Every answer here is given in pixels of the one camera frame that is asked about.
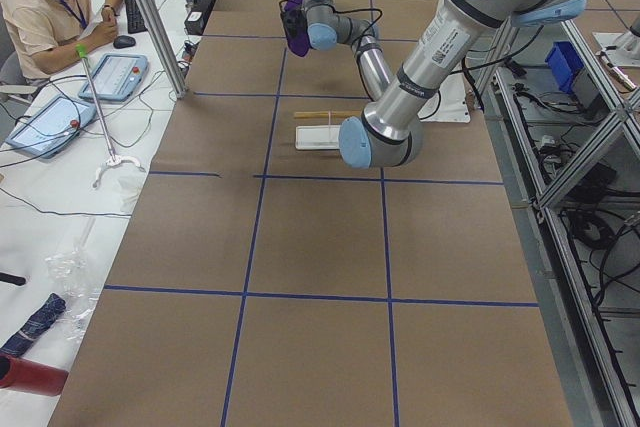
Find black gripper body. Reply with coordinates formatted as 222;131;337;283
279;0;306;40

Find purple microfibre towel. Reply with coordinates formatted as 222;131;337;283
287;0;311;57

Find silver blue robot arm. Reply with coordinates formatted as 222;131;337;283
281;0;587;168

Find white towel rack with wooden bars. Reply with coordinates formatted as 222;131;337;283
293;110;360;151

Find black keyboard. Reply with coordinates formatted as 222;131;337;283
124;0;147;34

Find black computer mouse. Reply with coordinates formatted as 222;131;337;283
112;35;136;49

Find blue teach pendant tablet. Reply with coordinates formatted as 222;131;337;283
91;53;149;103
6;95;96;159

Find reacher grabber tool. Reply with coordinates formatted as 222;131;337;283
75;43;146;189

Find seated man in beige shirt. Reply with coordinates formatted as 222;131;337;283
1;0;123;84

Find blue plastic bin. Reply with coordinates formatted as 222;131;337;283
545;41;584;94

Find clear plastic wrap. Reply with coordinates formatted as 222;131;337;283
45;249;101;344

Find dark folded umbrella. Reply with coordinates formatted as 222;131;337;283
1;293;66;358

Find red cylinder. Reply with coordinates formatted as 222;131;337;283
1;354;69;396

